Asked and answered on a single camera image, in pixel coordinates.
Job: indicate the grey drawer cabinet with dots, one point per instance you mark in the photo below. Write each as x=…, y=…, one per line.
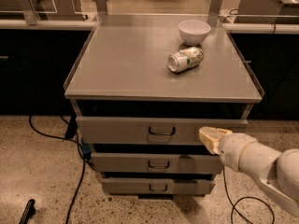
x=122, y=72

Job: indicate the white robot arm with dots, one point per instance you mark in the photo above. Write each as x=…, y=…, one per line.
x=275, y=173

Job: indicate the white counter ledge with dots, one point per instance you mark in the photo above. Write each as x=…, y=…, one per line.
x=234, y=28

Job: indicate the grey bottom drawer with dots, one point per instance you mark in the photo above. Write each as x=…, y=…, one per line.
x=157, y=186

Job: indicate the grey top drawer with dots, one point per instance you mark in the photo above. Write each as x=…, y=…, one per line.
x=155, y=131

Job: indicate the black object on floor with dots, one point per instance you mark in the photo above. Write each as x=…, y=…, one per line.
x=29, y=211

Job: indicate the crushed soda can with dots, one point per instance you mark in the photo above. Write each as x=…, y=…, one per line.
x=184, y=59

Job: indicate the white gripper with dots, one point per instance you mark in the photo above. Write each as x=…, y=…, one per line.
x=231, y=150

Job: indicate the grey drawer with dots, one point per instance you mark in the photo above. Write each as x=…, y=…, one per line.
x=156, y=163
x=157, y=186
x=155, y=131

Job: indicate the white bowl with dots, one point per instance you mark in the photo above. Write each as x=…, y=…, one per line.
x=193, y=32

